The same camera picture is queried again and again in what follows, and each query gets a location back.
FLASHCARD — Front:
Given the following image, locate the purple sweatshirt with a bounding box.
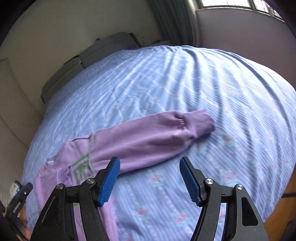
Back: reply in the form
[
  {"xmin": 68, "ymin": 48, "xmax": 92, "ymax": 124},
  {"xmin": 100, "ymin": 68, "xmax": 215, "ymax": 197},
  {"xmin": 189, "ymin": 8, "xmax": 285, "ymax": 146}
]
[{"xmin": 35, "ymin": 110, "xmax": 215, "ymax": 240}]

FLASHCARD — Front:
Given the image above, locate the folded patterned clothes stack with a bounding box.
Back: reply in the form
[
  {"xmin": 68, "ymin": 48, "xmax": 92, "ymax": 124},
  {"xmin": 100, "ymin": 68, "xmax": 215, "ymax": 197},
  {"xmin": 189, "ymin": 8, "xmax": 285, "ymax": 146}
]
[{"xmin": 10, "ymin": 180, "xmax": 22, "ymax": 198}]

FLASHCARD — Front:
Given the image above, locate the blue floral striped bedspread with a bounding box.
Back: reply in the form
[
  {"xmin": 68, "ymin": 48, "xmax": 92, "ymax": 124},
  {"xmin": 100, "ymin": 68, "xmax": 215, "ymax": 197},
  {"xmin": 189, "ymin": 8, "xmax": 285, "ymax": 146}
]
[{"xmin": 22, "ymin": 46, "xmax": 295, "ymax": 240}]

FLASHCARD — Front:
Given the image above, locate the grey padded headboard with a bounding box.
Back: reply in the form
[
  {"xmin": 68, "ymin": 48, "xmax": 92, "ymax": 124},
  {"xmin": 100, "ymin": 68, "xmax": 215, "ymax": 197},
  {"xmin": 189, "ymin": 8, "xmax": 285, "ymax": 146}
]
[{"xmin": 41, "ymin": 32, "xmax": 142, "ymax": 104}]

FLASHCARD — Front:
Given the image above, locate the green curtain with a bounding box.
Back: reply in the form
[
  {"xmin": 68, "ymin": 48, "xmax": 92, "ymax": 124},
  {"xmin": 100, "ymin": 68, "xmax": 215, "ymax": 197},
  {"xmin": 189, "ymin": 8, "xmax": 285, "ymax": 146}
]
[{"xmin": 148, "ymin": 0, "xmax": 194, "ymax": 46}]

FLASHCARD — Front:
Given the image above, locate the window with frame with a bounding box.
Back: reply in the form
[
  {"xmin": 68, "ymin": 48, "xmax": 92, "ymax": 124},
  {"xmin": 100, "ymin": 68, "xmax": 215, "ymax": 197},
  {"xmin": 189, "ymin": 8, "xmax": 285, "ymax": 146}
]
[{"xmin": 196, "ymin": 0, "xmax": 284, "ymax": 22}]

